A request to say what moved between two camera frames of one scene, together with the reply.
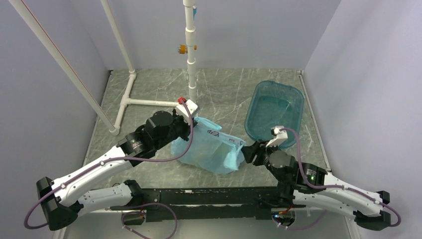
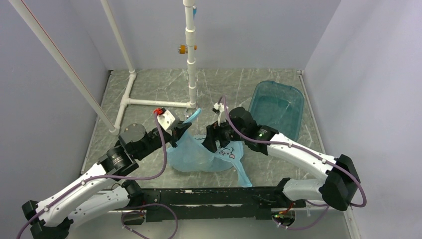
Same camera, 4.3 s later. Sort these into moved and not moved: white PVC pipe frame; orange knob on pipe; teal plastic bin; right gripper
Moved: right gripper
Not moved: white PVC pipe frame; teal plastic bin; orange knob on pipe
